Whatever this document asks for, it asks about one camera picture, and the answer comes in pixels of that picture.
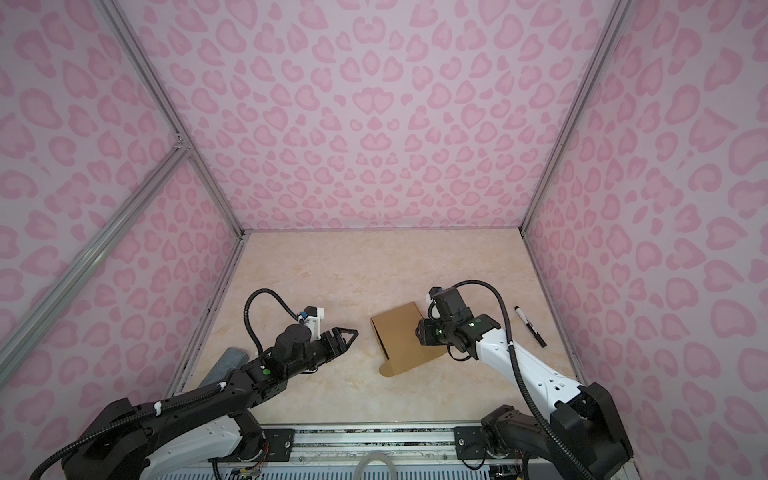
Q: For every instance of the diagonal aluminium frame bar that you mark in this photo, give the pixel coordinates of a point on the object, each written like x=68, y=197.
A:
x=39, y=319

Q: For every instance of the aluminium frame post left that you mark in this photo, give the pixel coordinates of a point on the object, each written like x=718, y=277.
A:
x=129, y=41

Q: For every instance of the grey whiteboard eraser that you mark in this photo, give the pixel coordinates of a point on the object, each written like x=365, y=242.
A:
x=231, y=359

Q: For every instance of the brown cardboard paper box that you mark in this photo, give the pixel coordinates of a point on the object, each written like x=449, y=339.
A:
x=395, y=331

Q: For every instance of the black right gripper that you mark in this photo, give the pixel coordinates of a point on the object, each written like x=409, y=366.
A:
x=424, y=332

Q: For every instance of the aluminium frame post right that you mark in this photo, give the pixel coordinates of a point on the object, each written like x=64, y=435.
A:
x=617, y=21

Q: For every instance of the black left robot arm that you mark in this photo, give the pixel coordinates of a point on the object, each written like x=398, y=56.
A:
x=123, y=434

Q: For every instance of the aluminium frame post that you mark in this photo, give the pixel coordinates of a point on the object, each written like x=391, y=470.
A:
x=617, y=21
x=129, y=41

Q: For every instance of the black marker pen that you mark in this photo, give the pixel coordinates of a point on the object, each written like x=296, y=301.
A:
x=530, y=327

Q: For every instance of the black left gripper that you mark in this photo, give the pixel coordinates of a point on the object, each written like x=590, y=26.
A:
x=340, y=341

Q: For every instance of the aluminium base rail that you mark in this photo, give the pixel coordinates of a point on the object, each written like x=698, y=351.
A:
x=372, y=447

